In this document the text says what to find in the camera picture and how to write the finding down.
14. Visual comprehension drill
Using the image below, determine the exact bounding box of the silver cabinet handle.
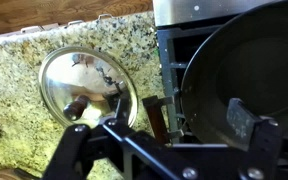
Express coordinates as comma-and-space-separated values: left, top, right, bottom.
66, 19, 86, 28
96, 12, 114, 21

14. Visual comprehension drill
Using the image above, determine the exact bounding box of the silver lid with brown knob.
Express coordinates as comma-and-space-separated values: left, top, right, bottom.
38, 45, 139, 129

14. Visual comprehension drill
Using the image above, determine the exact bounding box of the large black frying pan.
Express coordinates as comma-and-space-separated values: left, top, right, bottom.
142, 0, 288, 148

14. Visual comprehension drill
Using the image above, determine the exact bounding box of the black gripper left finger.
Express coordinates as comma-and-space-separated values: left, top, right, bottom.
42, 98, 132, 180

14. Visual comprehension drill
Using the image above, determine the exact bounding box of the stainless steel gas stove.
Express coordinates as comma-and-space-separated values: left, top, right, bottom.
152, 0, 288, 145

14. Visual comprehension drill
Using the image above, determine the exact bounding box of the round wooden board stack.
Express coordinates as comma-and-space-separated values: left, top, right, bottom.
0, 167, 41, 180

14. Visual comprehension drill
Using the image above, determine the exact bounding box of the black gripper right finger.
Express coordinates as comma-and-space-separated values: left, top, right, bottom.
226, 97, 284, 180

